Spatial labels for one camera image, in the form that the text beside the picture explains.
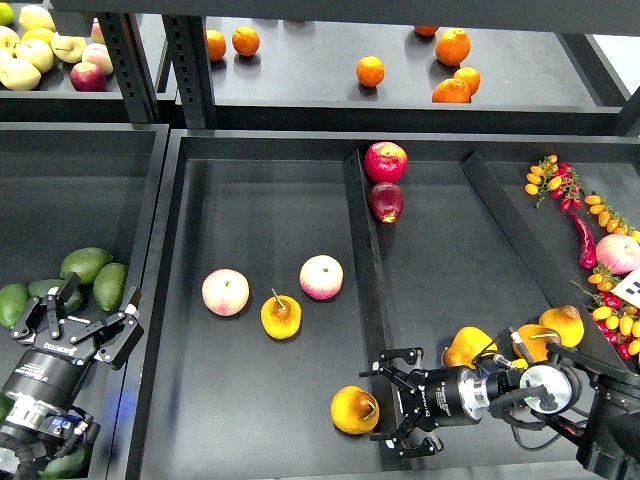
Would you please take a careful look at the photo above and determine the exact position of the pink apple far right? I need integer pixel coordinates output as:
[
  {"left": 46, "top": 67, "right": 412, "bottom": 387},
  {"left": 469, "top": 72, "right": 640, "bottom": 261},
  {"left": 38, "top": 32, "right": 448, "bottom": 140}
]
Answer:
[{"left": 595, "top": 234, "right": 639, "bottom": 275}]

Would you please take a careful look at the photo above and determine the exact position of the pink apple left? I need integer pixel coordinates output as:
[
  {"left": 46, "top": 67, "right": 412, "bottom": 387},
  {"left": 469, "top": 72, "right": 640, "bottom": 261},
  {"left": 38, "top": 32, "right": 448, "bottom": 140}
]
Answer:
[{"left": 201, "top": 268, "right": 250, "bottom": 317}]

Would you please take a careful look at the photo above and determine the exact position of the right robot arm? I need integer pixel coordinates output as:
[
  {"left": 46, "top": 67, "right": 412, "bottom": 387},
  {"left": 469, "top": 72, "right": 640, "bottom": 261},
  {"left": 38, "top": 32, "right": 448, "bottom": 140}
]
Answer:
[{"left": 363, "top": 327, "right": 639, "bottom": 479}]

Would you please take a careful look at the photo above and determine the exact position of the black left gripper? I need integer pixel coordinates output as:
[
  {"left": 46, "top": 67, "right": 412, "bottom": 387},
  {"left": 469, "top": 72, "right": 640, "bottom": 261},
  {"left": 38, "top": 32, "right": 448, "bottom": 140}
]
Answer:
[{"left": 2, "top": 271, "right": 144, "bottom": 412}]

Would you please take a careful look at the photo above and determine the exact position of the cherry tomato bunch top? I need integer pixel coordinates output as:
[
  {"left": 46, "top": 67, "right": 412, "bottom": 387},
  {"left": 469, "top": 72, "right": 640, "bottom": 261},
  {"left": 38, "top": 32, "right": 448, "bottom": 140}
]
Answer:
[{"left": 524, "top": 154, "right": 583, "bottom": 211}]

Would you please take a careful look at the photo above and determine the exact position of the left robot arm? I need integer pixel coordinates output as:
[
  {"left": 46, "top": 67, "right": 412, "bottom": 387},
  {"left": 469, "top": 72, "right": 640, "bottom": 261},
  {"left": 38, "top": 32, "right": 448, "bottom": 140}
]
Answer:
[{"left": 1, "top": 272, "right": 144, "bottom": 479}]

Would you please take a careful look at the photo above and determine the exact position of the yellow pear lying right tray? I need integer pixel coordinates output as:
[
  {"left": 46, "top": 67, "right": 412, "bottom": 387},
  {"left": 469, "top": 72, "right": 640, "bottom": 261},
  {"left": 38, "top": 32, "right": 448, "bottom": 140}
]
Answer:
[{"left": 442, "top": 326, "right": 498, "bottom": 369}]

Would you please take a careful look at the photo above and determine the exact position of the red apple on shelf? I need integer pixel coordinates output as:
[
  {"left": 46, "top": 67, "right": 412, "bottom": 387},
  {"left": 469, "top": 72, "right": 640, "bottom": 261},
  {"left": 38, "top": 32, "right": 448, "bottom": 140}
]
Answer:
[{"left": 70, "top": 62, "right": 107, "bottom": 92}]

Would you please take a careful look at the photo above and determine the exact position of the bright red apple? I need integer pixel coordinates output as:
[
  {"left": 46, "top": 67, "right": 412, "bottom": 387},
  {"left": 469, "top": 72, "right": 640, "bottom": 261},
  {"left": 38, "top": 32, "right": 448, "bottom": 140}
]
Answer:
[{"left": 364, "top": 141, "right": 408, "bottom": 183}]

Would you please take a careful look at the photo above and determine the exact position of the black tray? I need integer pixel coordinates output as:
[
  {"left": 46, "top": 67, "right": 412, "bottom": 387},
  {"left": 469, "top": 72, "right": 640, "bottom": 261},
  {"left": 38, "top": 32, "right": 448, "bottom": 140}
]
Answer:
[
  {"left": 107, "top": 131, "right": 639, "bottom": 479},
  {"left": 1, "top": 123, "right": 169, "bottom": 479}
]

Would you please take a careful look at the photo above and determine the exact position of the red chili pepper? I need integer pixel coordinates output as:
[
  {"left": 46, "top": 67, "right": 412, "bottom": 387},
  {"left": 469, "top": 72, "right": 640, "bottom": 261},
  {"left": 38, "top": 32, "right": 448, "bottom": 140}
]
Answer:
[{"left": 569, "top": 211, "right": 597, "bottom": 269}]

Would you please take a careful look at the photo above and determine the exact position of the black centre tray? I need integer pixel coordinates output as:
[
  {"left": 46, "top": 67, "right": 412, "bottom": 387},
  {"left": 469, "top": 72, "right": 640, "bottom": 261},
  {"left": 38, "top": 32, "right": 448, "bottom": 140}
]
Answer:
[{"left": 107, "top": 131, "right": 639, "bottom": 479}]

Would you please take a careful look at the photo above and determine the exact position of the green avocado far left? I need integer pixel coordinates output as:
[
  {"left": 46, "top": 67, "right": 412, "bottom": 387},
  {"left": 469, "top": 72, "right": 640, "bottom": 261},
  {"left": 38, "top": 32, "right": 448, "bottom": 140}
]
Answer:
[{"left": 0, "top": 283, "right": 30, "bottom": 329}]

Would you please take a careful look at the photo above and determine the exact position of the pink apple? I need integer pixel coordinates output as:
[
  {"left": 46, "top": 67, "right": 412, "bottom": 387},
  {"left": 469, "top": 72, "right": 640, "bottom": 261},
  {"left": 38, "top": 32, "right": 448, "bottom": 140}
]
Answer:
[
  {"left": 595, "top": 234, "right": 639, "bottom": 275},
  {"left": 299, "top": 254, "right": 344, "bottom": 301},
  {"left": 201, "top": 268, "right": 250, "bottom": 317}
]

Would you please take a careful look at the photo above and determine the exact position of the green avocado bottom left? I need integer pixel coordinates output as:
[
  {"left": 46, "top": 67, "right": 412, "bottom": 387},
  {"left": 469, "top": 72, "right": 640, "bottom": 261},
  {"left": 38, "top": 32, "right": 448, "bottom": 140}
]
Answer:
[{"left": 40, "top": 447, "right": 93, "bottom": 480}]

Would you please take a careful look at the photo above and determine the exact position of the yellow pear with stem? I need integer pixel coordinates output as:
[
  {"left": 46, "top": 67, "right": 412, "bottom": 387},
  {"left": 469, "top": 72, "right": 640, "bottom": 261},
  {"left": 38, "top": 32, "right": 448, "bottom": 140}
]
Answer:
[{"left": 260, "top": 289, "right": 302, "bottom": 340}]

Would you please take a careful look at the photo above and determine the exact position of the yellow pear low right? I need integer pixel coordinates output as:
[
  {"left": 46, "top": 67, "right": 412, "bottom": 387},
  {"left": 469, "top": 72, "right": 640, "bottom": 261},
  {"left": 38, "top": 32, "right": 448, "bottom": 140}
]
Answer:
[{"left": 516, "top": 324, "right": 562, "bottom": 363}]

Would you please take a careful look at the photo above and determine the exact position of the large orange right shelf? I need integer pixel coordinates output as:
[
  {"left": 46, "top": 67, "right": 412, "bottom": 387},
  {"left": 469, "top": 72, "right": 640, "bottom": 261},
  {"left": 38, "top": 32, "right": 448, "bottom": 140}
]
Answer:
[{"left": 435, "top": 28, "right": 471, "bottom": 66}]

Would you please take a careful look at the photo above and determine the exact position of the orange leftmost shelf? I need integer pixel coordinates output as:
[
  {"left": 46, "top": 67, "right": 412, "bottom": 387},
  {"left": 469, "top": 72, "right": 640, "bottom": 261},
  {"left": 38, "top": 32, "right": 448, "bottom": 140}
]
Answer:
[{"left": 206, "top": 29, "right": 227, "bottom": 62}]

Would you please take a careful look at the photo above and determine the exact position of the green avocado tray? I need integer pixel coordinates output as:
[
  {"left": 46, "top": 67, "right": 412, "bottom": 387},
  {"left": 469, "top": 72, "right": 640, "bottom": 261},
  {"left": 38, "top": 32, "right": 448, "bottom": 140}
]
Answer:
[
  {"left": 0, "top": 392, "right": 15, "bottom": 423},
  {"left": 93, "top": 262, "right": 128, "bottom": 312},
  {"left": 59, "top": 247, "right": 113, "bottom": 285}
]

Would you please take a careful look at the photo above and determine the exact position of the orange centre shelf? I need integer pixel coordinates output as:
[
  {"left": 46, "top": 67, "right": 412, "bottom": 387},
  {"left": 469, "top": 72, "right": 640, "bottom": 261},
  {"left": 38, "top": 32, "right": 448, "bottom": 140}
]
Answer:
[{"left": 355, "top": 56, "right": 386, "bottom": 88}]

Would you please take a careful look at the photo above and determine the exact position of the orange front right shelf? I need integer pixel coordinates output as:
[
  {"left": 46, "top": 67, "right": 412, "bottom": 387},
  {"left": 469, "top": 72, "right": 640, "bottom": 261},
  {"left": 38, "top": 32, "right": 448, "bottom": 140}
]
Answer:
[{"left": 432, "top": 78, "right": 471, "bottom": 103}]

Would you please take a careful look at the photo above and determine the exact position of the dark green avocado under gripper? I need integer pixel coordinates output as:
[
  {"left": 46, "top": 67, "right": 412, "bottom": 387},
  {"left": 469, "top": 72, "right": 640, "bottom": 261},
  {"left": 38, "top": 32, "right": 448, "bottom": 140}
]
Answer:
[{"left": 27, "top": 279, "right": 85, "bottom": 314}]

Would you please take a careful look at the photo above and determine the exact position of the black left tray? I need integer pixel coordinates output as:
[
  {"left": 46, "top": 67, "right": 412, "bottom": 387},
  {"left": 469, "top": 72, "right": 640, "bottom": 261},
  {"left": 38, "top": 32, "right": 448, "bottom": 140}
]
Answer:
[{"left": 1, "top": 123, "right": 169, "bottom": 479}]

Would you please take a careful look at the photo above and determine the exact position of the dark red apple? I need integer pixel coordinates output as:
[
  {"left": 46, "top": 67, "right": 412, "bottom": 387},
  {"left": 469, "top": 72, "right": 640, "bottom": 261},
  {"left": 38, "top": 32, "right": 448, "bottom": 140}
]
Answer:
[{"left": 367, "top": 182, "right": 405, "bottom": 224}]

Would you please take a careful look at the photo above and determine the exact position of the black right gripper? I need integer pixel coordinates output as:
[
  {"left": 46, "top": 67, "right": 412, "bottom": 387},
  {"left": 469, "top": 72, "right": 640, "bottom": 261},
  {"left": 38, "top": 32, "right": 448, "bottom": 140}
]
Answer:
[{"left": 358, "top": 347, "right": 478, "bottom": 458}]

